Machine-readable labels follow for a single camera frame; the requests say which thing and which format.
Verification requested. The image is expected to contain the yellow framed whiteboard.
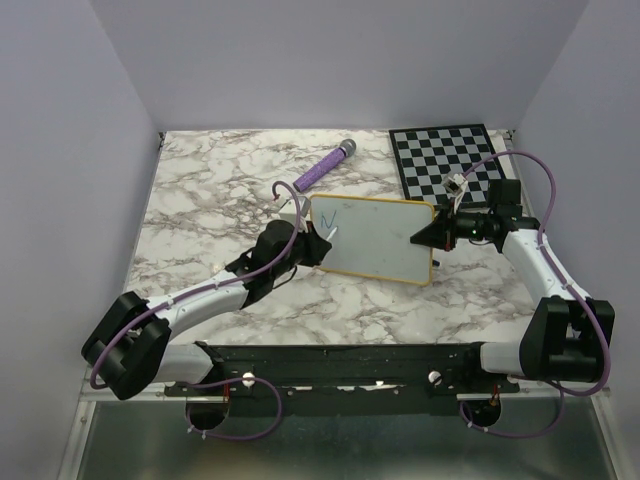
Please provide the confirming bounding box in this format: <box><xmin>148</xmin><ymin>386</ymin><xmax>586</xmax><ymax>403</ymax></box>
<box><xmin>310</xmin><ymin>194</ymin><xmax>435</xmax><ymax>286</ymax></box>

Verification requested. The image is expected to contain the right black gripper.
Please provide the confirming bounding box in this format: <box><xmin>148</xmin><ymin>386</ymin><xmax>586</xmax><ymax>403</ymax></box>
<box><xmin>411</xmin><ymin>198</ymin><xmax>494</xmax><ymax>252</ymax></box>

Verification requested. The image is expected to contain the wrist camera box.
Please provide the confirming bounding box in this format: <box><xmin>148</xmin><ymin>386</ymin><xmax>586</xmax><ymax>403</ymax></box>
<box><xmin>442</xmin><ymin>173</ymin><xmax>468</xmax><ymax>207</ymax></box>
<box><xmin>278</xmin><ymin>196</ymin><xmax>311</xmax><ymax>232</ymax></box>

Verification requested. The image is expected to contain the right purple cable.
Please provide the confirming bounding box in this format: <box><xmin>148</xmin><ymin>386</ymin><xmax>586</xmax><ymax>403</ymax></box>
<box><xmin>458</xmin><ymin>150</ymin><xmax>612</xmax><ymax>437</ymax></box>

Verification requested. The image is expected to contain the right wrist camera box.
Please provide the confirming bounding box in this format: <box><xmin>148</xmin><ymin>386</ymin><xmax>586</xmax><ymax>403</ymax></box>
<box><xmin>442</xmin><ymin>173</ymin><xmax>468</xmax><ymax>207</ymax></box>

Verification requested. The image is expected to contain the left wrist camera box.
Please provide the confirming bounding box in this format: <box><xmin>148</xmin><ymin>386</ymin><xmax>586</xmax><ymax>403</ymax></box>
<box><xmin>278</xmin><ymin>196</ymin><xmax>311</xmax><ymax>232</ymax></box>

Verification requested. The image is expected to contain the purple toy microphone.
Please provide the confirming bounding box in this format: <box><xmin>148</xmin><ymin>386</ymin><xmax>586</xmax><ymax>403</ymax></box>
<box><xmin>293</xmin><ymin>139</ymin><xmax>357</xmax><ymax>193</ymax></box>

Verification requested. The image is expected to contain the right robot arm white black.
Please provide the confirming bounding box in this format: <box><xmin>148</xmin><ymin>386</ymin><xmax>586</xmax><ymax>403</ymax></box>
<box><xmin>410</xmin><ymin>179</ymin><xmax>615</xmax><ymax>392</ymax></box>

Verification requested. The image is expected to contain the white marker pen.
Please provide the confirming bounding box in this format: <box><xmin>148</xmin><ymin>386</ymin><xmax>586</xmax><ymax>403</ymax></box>
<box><xmin>325</xmin><ymin>226</ymin><xmax>338</xmax><ymax>242</ymax></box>

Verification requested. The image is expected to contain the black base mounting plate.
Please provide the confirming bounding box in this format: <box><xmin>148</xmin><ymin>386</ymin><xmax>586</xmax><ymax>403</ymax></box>
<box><xmin>165</xmin><ymin>344</ymin><xmax>519</xmax><ymax>417</ymax></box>

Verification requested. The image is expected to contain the black grey chessboard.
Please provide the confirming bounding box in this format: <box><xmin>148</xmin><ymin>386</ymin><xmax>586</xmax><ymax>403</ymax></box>
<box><xmin>389</xmin><ymin>124</ymin><xmax>510</xmax><ymax>206</ymax></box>

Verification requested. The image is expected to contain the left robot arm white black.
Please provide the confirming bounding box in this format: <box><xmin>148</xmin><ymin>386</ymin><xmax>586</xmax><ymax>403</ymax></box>
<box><xmin>81</xmin><ymin>220</ymin><xmax>332</xmax><ymax>400</ymax></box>

